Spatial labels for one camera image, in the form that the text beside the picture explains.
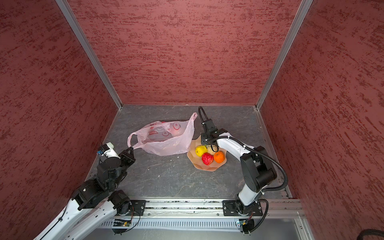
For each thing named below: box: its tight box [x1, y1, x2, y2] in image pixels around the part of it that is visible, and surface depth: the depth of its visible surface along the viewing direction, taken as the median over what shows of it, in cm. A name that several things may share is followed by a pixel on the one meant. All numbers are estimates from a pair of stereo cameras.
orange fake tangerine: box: [213, 150, 226, 164], surface depth 87 cm
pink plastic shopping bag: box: [127, 112, 198, 156], surface depth 83 cm
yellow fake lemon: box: [195, 145, 208, 157], surface depth 91 cm
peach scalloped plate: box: [187, 135, 228, 172], surface depth 90 cm
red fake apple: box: [201, 152, 214, 166], surface depth 88 cm
